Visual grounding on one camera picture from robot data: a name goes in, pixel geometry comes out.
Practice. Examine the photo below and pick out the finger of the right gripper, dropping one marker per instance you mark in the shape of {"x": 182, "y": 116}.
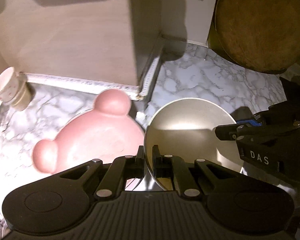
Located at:
{"x": 227, "y": 132}
{"x": 257, "y": 119}

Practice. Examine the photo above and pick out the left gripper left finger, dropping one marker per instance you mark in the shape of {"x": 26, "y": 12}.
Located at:
{"x": 122, "y": 169}

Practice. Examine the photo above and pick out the pink bear-shaped plate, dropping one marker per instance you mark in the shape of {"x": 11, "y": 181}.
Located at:
{"x": 105, "y": 132}

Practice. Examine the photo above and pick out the round wooden cutting board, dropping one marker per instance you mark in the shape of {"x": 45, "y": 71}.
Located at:
{"x": 260, "y": 35}

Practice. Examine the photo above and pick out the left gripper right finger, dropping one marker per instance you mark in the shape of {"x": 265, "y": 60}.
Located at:
{"x": 174, "y": 168}

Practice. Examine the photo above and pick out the cream round bowl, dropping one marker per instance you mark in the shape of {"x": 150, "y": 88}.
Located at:
{"x": 186, "y": 128}

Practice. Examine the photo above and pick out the white floral ceramic bowl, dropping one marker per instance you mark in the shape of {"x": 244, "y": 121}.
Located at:
{"x": 9, "y": 84}

